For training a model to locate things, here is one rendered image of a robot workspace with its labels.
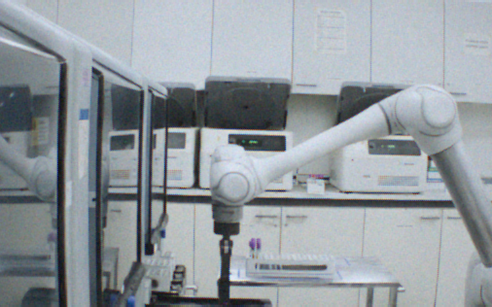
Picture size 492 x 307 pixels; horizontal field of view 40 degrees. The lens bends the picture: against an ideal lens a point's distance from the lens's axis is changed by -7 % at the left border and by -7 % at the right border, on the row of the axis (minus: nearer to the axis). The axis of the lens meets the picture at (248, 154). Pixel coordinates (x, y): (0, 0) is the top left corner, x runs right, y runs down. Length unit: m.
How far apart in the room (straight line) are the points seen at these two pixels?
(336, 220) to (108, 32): 1.86
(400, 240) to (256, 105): 1.26
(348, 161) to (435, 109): 2.54
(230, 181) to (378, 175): 2.68
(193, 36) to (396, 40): 1.32
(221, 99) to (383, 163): 1.10
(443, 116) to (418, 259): 2.75
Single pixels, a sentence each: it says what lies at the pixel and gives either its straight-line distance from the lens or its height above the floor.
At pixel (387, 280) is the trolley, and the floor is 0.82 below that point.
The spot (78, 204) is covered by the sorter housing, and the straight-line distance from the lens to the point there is 0.98.
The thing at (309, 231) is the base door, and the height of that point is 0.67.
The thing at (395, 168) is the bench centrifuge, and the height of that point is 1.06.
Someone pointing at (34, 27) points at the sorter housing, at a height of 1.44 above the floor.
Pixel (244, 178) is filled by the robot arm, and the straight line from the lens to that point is 1.78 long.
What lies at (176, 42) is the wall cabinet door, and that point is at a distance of 4.60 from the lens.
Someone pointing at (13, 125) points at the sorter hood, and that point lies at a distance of 0.61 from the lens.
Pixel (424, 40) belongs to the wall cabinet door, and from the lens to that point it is 4.79.
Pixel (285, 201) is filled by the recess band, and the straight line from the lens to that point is 4.37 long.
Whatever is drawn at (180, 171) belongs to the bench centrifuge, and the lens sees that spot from 4.29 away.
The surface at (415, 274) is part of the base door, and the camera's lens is 4.56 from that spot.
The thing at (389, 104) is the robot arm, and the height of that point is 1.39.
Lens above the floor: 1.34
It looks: 3 degrees down
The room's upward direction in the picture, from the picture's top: 2 degrees clockwise
